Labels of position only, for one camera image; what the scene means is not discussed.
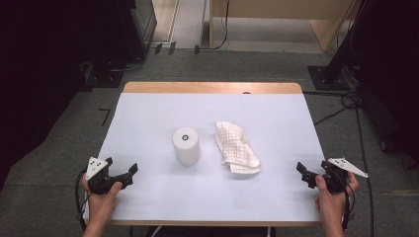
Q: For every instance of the white waffle cloth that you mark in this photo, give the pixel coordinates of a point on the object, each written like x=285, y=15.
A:
x=237, y=148

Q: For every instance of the black metal stand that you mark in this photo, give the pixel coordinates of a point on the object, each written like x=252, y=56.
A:
x=329, y=77

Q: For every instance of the wooden table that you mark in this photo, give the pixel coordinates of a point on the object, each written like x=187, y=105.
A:
x=210, y=87

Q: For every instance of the person's left hand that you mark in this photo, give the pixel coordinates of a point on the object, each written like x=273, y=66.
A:
x=100, y=207

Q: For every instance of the person's right hand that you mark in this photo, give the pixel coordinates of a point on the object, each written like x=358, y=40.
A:
x=331, y=205

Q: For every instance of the small black floor bracket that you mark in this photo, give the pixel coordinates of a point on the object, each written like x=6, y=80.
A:
x=197, y=49
x=158, y=48
x=172, y=48

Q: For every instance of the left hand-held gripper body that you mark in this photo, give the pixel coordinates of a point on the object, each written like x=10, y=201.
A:
x=95, y=168

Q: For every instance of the black cabinet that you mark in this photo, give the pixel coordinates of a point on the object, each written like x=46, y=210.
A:
x=136, y=29

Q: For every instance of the light wooden desk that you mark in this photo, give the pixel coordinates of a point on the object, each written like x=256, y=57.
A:
x=280, y=8

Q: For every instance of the white paper table sheet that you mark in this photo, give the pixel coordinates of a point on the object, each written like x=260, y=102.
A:
x=214, y=112

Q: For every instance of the dark curtain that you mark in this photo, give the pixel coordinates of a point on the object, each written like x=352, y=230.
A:
x=395, y=65
x=39, y=82

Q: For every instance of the black table grommet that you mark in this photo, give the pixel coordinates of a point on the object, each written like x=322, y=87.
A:
x=246, y=93

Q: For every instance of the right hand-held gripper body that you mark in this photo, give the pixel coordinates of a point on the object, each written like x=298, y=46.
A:
x=344, y=166

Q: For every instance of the black stand base plate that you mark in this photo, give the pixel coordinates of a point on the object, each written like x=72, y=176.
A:
x=103, y=78

